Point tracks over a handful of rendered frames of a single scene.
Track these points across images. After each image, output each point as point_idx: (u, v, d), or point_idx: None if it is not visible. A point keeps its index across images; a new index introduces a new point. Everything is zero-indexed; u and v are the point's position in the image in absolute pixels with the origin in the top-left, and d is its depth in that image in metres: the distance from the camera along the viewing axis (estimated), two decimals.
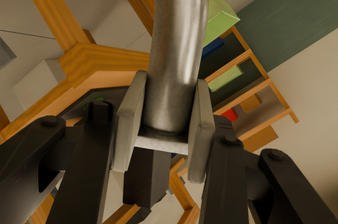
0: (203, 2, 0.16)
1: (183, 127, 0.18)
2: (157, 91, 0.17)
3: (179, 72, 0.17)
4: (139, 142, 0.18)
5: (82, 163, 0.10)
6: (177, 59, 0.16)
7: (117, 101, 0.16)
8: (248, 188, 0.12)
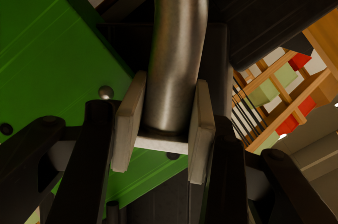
0: (204, 2, 0.16)
1: (184, 127, 0.18)
2: (157, 91, 0.17)
3: (180, 71, 0.17)
4: (140, 143, 0.18)
5: (81, 163, 0.10)
6: (178, 58, 0.16)
7: (117, 101, 0.16)
8: (249, 188, 0.12)
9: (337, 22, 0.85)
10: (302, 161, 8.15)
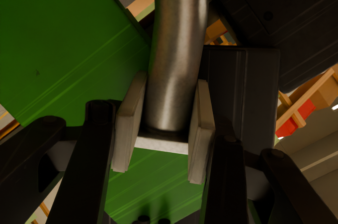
0: (204, 2, 0.16)
1: (184, 127, 0.18)
2: (158, 91, 0.17)
3: (180, 71, 0.17)
4: (141, 143, 0.18)
5: (82, 163, 0.10)
6: (178, 58, 0.16)
7: (117, 101, 0.16)
8: (248, 188, 0.12)
9: None
10: (299, 163, 8.20)
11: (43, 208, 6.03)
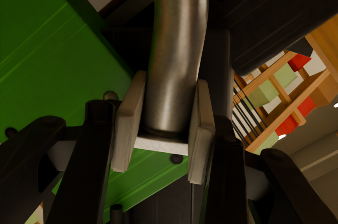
0: (204, 2, 0.16)
1: (184, 128, 0.18)
2: (157, 91, 0.17)
3: (180, 72, 0.17)
4: (140, 144, 0.18)
5: (82, 163, 0.10)
6: (178, 59, 0.16)
7: (117, 101, 0.16)
8: (248, 188, 0.12)
9: (337, 24, 0.85)
10: (301, 161, 8.16)
11: None
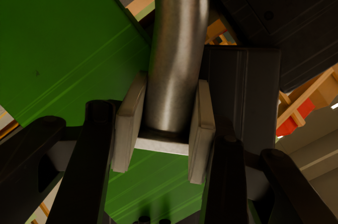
0: (205, 2, 0.16)
1: (185, 128, 0.18)
2: (158, 92, 0.17)
3: (181, 72, 0.17)
4: (141, 144, 0.18)
5: (82, 163, 0.10)
6: (179, 59, 0.16)
7: (117, 101, 0.16)
8: (248, 188, 0.12)
9: None
10: (298, 162, 8.21)
11: (42, 208, 6.03)
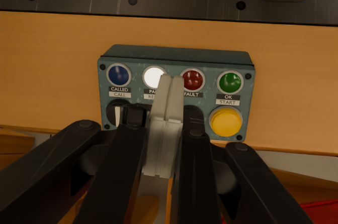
0: None
1: None
2: None
3: None
4: None
5: (112, 166, 0.10)
6: None
7: (144, 104, 0.16)
8: None
9: None
10: None
11: None
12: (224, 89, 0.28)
